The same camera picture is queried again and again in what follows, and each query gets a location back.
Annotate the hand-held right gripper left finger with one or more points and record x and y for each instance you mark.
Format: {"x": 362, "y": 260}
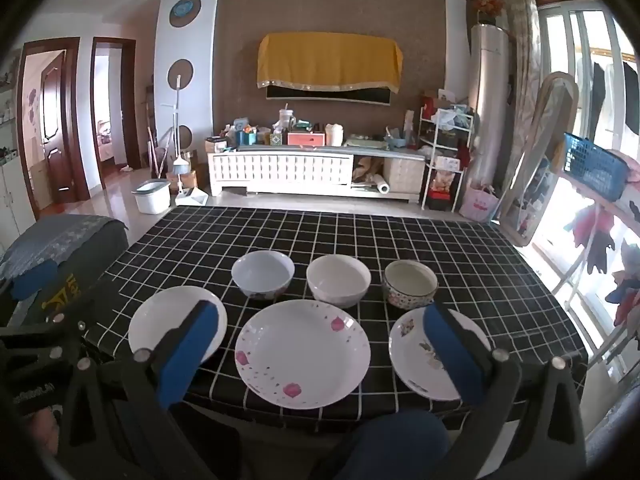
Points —
{"x": 190, "y": 355}

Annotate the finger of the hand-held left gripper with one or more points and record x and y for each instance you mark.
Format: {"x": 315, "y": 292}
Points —
{"x": 85, "y": 312}
{"x": 35, "y": 280}

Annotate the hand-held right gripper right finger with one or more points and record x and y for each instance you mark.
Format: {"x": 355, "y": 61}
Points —
{"x": 450, "y": 355}

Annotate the white plate brown floral print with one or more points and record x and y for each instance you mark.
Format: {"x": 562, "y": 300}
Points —
{"x": 407, "y": 360}

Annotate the plain white plate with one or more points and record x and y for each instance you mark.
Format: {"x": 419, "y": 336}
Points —
{"x": 150, "y": 330}

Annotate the small-flower patterned bowl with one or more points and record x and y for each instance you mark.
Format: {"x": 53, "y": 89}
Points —
{"x": 410, "y": 300}

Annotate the pale blue printed bowl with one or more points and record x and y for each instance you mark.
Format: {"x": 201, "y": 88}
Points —
{"x": 262, "y": 272}

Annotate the white plate pink flowers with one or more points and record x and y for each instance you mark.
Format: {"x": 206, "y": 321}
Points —
{"x": 300, "y": 350}

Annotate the plain cream white bowl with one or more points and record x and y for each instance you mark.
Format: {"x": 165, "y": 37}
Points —
{"x": 337, "y": 280}

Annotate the dark green printed cover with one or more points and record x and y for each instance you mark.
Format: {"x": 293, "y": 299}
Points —
{"x": 107, "y": 247}

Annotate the person's right leg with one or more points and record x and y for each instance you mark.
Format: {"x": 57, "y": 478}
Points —
{"x": 395, "y": 445}

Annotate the white plastic tub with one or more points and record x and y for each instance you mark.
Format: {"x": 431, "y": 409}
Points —
{"x": 150, "y": 200}

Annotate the black checkered tablecloth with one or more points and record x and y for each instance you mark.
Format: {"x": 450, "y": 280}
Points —
{"x": 350, "y": 240}

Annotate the pink bag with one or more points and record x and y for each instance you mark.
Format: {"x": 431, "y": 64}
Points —
{"x": 479, "y": 205}

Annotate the brown wooden door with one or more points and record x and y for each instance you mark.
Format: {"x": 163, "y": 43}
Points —
{"x": 55, "y": 125}

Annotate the white dustpan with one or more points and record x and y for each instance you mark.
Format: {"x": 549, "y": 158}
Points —
{"x": 192, "y": 197}

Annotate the red patterned bag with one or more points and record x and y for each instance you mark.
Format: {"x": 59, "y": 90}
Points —
{"x": 445, "y": 185}

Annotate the paper towel roll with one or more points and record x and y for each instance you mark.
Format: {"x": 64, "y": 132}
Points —
{"x": 382, "y": 188}

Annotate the grey woven floor mat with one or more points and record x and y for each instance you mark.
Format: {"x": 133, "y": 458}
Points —
{"x": 615, "y": 435}

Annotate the white tufted storage box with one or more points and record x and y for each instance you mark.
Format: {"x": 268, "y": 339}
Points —
{"x": 404, "y": 176}

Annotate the red hanging gloves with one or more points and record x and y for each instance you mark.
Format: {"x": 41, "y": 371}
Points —
{"x": 595, "y": 240}

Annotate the colourful hanging laundry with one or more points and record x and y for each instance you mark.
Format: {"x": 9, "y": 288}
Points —
{"x": 625, "y": 290}

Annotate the dark red cloth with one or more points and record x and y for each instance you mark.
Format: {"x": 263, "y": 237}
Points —
{"x": 463, "y": 156}

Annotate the brown paper bag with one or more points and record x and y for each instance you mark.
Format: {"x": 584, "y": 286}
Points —
{"x": 366, "y": 170}

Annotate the white metal shelf rack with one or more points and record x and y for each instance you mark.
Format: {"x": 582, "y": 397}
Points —
{"x": 441, "y": 150}

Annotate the white television cabinet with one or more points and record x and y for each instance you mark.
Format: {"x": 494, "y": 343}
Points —
{"x": 280, "y": 170}

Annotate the white mop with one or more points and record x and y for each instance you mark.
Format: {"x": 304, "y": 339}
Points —
{"x": 176, "y": 125}

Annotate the white drying rack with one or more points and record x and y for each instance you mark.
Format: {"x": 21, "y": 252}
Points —
{"x": 595, "y": 199}

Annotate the green tissue box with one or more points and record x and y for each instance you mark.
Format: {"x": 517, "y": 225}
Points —
{"x": 276, "y": 139}

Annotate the blue plastic basket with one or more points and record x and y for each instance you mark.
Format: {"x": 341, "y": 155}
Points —
{"x": 595, "y": 165}

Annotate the pink drawer box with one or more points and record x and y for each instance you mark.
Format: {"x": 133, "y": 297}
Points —
{"x": 306, "y": 138}

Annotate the white plastic jug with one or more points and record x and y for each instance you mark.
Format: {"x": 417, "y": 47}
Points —
{"x": 334, "y": 136}

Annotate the silver standing air conditioner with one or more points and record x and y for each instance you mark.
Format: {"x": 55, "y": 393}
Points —
{"x": 492, "y": 110}

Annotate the clear cup with straw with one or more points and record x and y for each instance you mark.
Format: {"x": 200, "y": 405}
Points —
{"x": 287, "y": 119}

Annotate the black television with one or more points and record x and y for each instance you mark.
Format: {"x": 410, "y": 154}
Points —
{"x": 325, "y": 94}

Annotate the patterned beige curtain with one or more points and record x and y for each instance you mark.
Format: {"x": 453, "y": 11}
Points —
{"x": 520, "y": 60}

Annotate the dark hanging garment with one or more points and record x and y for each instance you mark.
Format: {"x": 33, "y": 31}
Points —
{"x": 631, "y": 100}

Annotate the yellow television cover cloth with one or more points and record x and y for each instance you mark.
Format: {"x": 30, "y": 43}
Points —
{"x": 325, "y": 57}

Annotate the orange artificial flowers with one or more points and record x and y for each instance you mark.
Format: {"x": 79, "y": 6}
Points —
{"x": 487, "y": 5}

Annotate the white wall cabinet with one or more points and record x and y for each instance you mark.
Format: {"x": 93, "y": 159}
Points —
{"x": 15, "y": 195}

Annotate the dark wooden door frame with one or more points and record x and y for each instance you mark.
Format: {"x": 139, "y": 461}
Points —
{"x": 131, "y": 110}
{"x": 80, "y": 110}

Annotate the round brown wall plaque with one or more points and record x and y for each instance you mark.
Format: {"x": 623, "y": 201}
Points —
{"x": 180, "y": 74}
{"x": 187, "y": 135}

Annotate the arched wooden frame mirror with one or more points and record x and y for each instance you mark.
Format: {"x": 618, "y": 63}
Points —
{"x": 540, "y": 160}

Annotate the round wall plaque blue centre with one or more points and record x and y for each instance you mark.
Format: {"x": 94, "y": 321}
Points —
{"x": 185, "y": 10}

